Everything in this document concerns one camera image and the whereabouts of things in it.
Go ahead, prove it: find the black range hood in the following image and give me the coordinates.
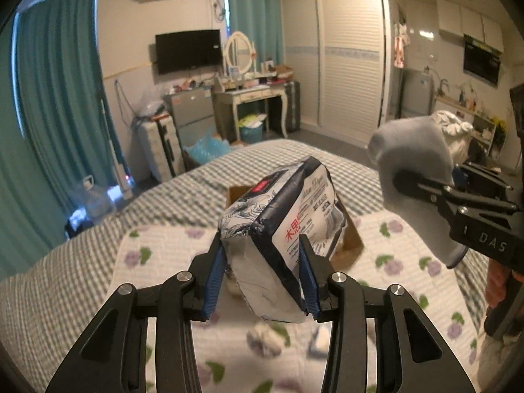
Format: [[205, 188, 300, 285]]
[[463, 35, 501, 87]]

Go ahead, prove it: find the grey mini fridge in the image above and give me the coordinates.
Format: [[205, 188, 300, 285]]
[[164, 88, 217, 147]]

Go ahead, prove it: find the grey sock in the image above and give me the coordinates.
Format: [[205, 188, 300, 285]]
[[367, 116, 466, 269]]

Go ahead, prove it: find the dark suitcase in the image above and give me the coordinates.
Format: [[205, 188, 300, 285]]
[[284, 81, 301, 132]]

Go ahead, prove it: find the white floral quilted mat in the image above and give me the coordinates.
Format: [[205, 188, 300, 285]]
[[110, 210, 489, 393]]

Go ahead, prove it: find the white dressing table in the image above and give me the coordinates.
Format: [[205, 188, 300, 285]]
[[214, 84, 288, 140]]

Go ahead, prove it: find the white sliding wardrobe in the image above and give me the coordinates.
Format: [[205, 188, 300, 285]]
[[281, 0, 395, 147]]

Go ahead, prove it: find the black white tissue pack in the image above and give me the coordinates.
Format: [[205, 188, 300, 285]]
[[218, 156, 346, 324]]

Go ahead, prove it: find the oval vanity mirror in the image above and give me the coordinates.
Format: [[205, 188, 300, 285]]
[[223, 31, 256, 75]]

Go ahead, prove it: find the blue plastic bag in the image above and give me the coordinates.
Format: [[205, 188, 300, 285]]
[[184, 133, 231, 166]]

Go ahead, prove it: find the teal window curtain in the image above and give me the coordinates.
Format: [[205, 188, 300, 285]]
[[1, 0, 123, 278]]

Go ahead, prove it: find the teal waste basket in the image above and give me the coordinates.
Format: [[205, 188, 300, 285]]
[[240, 121, 264, 145]]

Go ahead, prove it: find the person right hand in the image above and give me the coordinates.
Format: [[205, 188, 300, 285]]
[[485, 260, 523, 309]]

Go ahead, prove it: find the black wall television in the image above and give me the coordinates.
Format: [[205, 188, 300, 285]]
[[155, 29, 222, 75]]

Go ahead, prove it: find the teal curtain by wardrobe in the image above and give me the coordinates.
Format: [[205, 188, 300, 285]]
[[228, 0, 283, 65]]

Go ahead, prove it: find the clear water jug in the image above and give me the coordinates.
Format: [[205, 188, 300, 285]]
[[68, 175, 116, 224]]

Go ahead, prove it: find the grey checked bed cover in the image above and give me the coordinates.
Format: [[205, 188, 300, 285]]
[[1, 139, 487, 392]]

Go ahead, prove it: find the white sock bundle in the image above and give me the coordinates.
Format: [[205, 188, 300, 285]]
[[246, 322, 284, 358]]

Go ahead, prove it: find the white garment on chair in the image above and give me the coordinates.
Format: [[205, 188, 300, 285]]
[[431, 110, 473, 164]]

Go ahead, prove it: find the small white soft item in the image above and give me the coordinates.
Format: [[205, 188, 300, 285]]
[[308, 323, 332, 359]]

